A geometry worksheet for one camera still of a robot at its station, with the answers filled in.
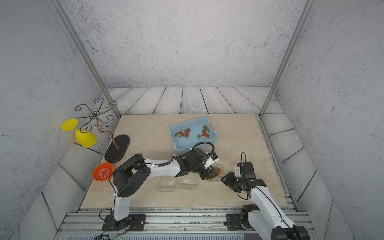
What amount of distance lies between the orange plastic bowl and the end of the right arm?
656 millimetres

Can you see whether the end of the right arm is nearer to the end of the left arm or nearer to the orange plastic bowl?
the end of the left arm

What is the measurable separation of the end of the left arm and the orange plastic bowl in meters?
0.44

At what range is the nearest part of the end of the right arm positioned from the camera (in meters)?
0.61

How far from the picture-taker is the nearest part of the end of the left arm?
703 mm

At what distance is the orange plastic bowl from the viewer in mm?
865

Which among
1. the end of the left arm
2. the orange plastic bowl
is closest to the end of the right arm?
the end of the left arm
